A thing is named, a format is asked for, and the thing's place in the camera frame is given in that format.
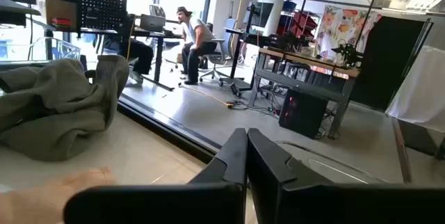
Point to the black standing desk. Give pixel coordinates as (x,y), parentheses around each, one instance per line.
(156,34)
(236,53)

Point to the floral print fabric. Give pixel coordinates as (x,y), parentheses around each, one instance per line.
(339,25)

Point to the black pegboard panel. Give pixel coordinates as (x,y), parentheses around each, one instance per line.
(101,10)

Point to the black partition panel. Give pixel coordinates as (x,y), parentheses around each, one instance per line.
(389,60)

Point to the dark gray desk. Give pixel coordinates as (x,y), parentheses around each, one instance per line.
(14,12)

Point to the red storage bins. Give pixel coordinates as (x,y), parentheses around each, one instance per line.
(302,24)

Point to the person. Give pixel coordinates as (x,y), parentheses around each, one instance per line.
(200,32)
(139,55)

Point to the dark computer monitor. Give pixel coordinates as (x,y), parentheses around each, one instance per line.
(260,13)

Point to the dark gray towel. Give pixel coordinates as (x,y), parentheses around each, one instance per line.
(52,112)

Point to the black aluminium table frame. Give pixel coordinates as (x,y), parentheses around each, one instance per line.
(167,128)

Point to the black background robot arm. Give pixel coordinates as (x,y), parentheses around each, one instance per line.
(347,53)
(285,41)

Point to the wooden top workbench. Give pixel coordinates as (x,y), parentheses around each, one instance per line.
(306,60)

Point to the gray office chair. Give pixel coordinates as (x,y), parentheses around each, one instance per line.
(217,58)

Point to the brown cardboard box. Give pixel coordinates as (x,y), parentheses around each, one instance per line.
(59,8)

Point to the white hanging cloth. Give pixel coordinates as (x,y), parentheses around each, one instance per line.
(424,92)

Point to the black computer tower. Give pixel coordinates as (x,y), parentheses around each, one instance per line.
(302,112)

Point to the gray laptop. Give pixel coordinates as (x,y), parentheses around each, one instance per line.
(153,23)

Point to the clear plastic basket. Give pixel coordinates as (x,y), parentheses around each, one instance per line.
(69,45)

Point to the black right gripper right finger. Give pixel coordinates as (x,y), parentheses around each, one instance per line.
(313,203)

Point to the peach pink towel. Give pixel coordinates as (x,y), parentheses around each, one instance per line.
(28,203)

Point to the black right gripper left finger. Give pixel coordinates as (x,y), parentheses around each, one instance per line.
(215,199)

